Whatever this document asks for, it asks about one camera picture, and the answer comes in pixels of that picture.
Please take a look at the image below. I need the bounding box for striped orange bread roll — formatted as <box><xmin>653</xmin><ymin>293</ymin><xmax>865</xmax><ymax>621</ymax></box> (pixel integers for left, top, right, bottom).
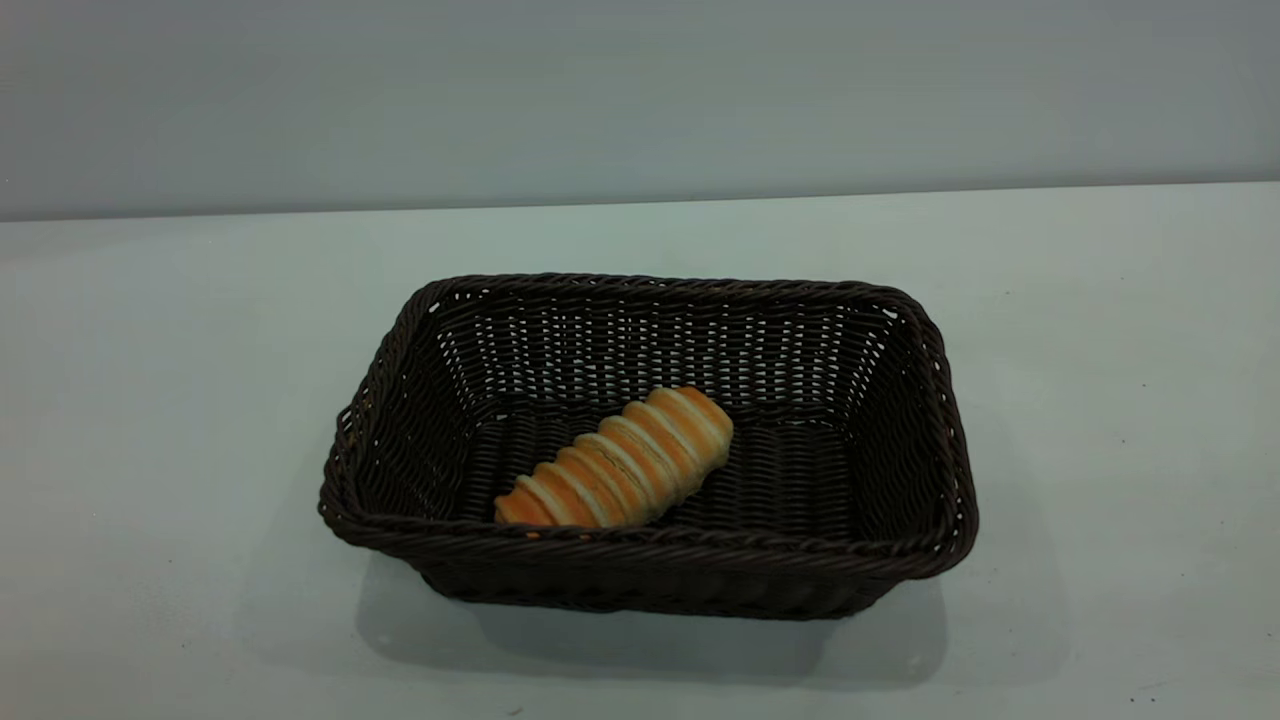
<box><xmin>494</xmin><ymin>386</ymin><xmax>734</xmax><ymax>529</ymax></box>

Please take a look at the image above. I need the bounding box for dark brown wicker basket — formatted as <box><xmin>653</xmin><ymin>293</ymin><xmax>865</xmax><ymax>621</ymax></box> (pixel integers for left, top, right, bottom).
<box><xmin>318</xmin><ymin>272</ymin><xmax>979</xmax><ymax>621</ymax></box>

